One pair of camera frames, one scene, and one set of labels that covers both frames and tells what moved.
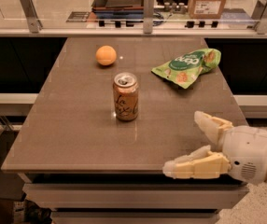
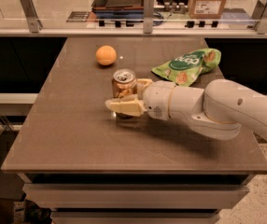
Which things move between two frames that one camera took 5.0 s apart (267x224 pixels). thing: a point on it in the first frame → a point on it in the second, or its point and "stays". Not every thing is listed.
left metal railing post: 30,9 stays
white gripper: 249,153 → 157,98
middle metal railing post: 148,11 stays
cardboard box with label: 206,2 stays
